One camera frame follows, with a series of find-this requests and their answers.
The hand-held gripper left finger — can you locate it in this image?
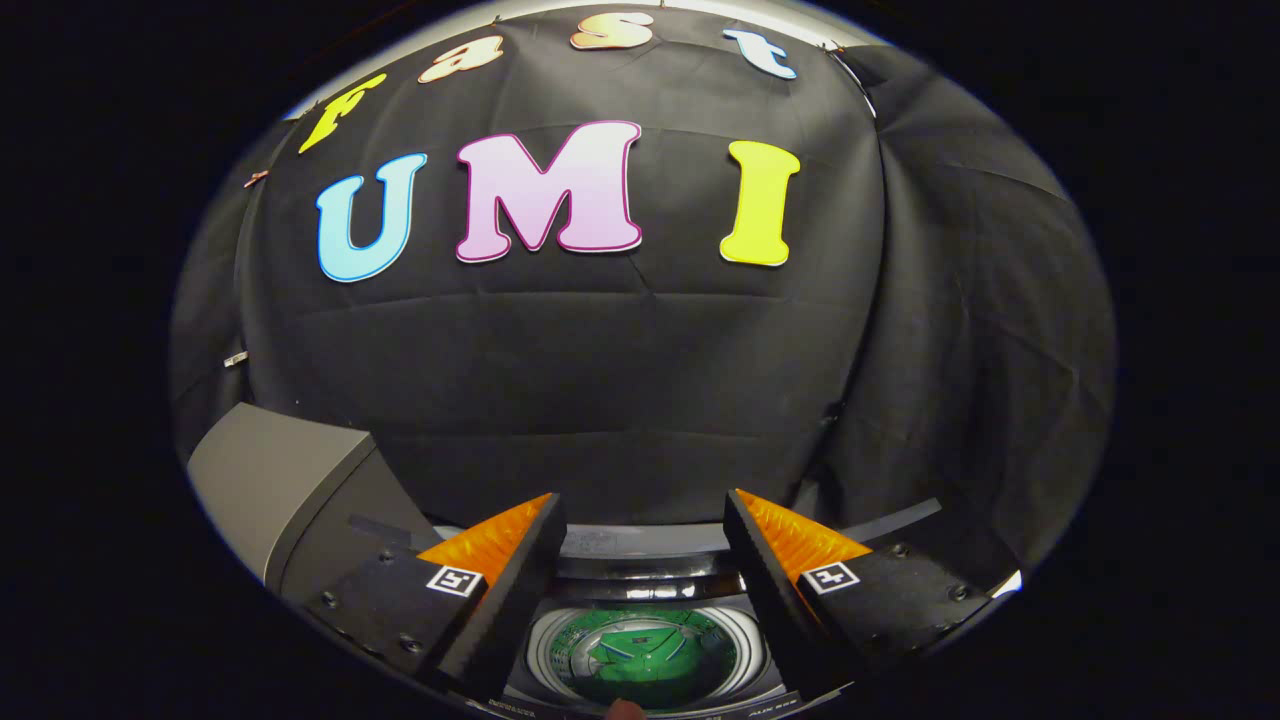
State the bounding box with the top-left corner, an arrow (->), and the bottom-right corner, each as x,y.
303,492 -> 569,701

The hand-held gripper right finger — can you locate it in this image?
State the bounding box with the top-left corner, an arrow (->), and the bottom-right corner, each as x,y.
723,489 -> 996,696

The green polo shirt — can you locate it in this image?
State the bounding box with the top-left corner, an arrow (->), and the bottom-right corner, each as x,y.
585,615 -> 738,703

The grey washing machine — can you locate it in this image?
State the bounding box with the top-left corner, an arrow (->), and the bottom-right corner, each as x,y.
350,498 -> 946,720

